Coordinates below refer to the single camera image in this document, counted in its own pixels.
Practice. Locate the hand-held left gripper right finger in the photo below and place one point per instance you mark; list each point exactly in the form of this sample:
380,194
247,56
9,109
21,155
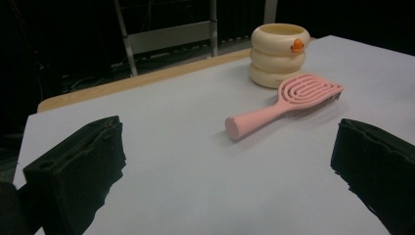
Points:
378,163

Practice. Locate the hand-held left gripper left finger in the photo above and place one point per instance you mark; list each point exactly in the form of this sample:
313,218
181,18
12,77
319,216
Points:
75,169

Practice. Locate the pink hairbrush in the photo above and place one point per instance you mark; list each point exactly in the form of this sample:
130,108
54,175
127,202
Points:
287,104

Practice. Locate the white table mat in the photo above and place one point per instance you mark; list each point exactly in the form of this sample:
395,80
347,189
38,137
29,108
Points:
195,163

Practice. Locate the cream ringed holder with duck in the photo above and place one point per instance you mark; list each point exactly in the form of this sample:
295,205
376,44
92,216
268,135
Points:
277,58

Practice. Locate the grey metal stand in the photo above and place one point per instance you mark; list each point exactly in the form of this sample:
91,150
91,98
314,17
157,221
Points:
169,36

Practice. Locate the grey metal post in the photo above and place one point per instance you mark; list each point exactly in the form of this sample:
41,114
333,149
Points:
270,9

